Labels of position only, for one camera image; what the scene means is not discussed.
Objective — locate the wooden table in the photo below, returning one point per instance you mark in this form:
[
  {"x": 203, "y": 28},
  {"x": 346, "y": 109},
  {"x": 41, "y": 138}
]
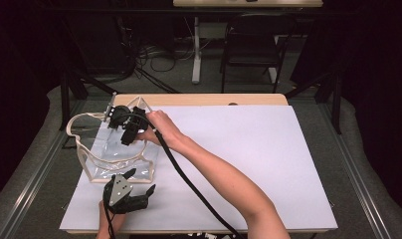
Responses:
[{"x": 202, "y": 99}]

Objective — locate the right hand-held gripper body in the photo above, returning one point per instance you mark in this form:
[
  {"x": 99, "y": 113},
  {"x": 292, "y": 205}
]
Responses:
[{"x": 121, "y": 116}]

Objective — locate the black folding chair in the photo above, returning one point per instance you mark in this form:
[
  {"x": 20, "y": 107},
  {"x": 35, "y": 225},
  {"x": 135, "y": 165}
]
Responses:
[{"x": 252, "y": 49}]

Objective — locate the person's right hand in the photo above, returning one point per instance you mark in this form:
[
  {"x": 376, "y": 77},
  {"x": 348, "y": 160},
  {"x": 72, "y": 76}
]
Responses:
[{"x": 165, "y": 131}]

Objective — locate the black metal stand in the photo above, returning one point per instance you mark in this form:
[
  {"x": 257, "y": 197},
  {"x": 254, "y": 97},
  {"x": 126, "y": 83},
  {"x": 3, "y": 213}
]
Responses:
[
  {"x": 65, "y": 96},
  {"x": 336, "y": 99}
]

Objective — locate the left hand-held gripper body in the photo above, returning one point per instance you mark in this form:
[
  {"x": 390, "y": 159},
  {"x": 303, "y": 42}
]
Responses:
[{"x": 119, "y": 191}]

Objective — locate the person's left hand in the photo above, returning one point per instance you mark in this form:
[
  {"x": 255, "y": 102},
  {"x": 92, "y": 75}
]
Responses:
[{"x": 115, "y": 222}]

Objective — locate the aluminium floor rail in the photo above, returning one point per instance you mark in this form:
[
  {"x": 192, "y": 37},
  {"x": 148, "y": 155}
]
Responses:
[
  {"x": 358, "y": 186},
  {"x": 33, "y": 186}
]

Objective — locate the white table leg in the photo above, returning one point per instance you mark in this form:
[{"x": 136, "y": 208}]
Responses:
[
  {"x": 273, "y": 74},
  {"x": 196, "y": 59}
]

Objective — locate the white table mat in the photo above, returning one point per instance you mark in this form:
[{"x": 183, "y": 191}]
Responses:
[{"x": 255, "y": 139}]

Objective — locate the clear bag with beige trim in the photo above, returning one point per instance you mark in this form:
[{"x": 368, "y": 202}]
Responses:
[{"x": 116, "y": 156}]

